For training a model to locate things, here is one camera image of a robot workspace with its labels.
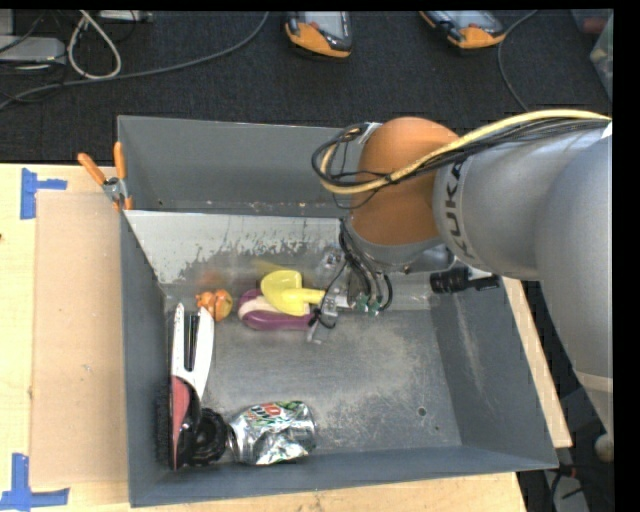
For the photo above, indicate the crushed silver soda can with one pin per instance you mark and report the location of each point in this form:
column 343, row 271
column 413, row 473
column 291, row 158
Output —
column 272, row 432

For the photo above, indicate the grey metal bin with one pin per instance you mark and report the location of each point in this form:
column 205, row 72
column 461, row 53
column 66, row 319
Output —
column 360, row 370

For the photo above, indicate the brown cardboard board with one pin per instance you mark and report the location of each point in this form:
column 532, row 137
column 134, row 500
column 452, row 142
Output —
column 75, row 340

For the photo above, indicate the purple and white toy eggplant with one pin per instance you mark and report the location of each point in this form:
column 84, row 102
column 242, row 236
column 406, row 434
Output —
column 260, row 320

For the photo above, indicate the black round lid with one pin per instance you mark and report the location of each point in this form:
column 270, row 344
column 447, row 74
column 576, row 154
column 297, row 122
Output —
column 210, row 436

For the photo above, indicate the yellow toy scoop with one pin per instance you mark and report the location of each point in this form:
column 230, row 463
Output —
column 282, row 292

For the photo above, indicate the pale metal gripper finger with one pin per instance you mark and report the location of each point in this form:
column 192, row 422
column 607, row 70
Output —
column 331, row 294
column 326, row 309

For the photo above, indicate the black cylinder on white bracket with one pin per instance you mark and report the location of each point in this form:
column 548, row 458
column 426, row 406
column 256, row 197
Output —
column 450, row 280

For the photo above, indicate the orange toy figure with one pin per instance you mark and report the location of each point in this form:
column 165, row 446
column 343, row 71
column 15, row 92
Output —
column 216, row 303

